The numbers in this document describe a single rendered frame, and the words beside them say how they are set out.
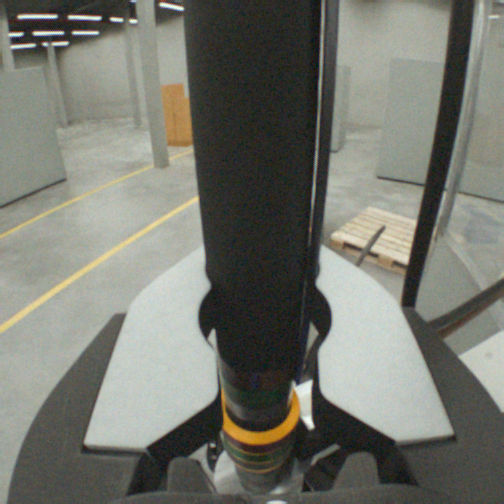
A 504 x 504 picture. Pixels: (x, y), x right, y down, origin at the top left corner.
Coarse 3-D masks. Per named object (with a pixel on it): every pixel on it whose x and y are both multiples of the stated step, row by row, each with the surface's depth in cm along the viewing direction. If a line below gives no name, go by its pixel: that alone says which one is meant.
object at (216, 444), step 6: (216, 438) 39; (210, 444) 38; (216, 444) 38; (222, 444) 36; (210, 450) 37; (216, 450) 37; (222, 450) 35; (210, 456) 36; (216, 456) 36; (210, 462) 35; (216, 462) 34; (210, 468) 34; (306, 486) 33; (300, 492) 33
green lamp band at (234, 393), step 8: (224, 384) 12; (288, 384) 12; (232, 392) 12; (240, 392) 11; (248, 392) 11; (264, 392) 11; (272, 392) 11; (280, 392) 12; (288, 392) 12; (240, 400) 12; (248, 400) 12; (256, 400) 12; (264, 400) 12; (272, 400) 12; (280, 400) 12
